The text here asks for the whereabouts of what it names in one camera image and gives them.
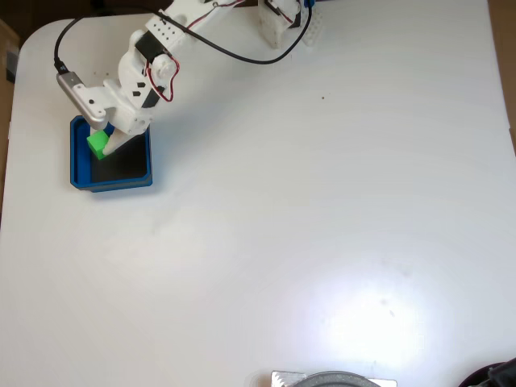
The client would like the green cube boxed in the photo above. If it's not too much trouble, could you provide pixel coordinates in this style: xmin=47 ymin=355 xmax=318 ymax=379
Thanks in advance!
xmin=85 ymin=130 xmax=112 ymax=161

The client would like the blue box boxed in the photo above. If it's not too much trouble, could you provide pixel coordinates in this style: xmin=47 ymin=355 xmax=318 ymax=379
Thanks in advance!
xmin=69 ymin=114 xmax=155 ymax=194

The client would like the brown cardboard box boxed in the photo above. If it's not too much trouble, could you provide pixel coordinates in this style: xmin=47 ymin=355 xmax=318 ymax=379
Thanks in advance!
xmin=0 ymin=15 xmax=21 ymax=227

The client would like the silver ribbed plate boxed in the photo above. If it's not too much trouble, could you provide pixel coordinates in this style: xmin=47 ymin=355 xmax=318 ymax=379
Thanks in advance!
xmin=270 ymin=369 xmax=398 ymax=387

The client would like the dark round base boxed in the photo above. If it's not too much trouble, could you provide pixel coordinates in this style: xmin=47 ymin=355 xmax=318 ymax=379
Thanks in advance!
xmin=296 ymin=370 xmax=382 ymax=387

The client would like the brown cardboard panel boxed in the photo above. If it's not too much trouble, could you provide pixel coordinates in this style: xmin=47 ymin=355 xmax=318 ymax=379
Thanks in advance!
xmin=486 ymin=0 xmax=516 ymax=158

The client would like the black round object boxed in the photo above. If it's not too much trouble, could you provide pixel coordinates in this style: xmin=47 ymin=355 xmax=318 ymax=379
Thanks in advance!
xmin=459 ymin=356 xmax=516 ymax=387

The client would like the silver bar camera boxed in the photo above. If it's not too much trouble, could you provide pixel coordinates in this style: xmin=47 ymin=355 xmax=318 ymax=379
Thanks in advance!
xmin=56 ymin=71 xmax=110 ymax=132

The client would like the black camera cable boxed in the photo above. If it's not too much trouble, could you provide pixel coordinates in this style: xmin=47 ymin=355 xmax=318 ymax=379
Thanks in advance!
xmin=53 ymin=0 xmax=314 ymax=76

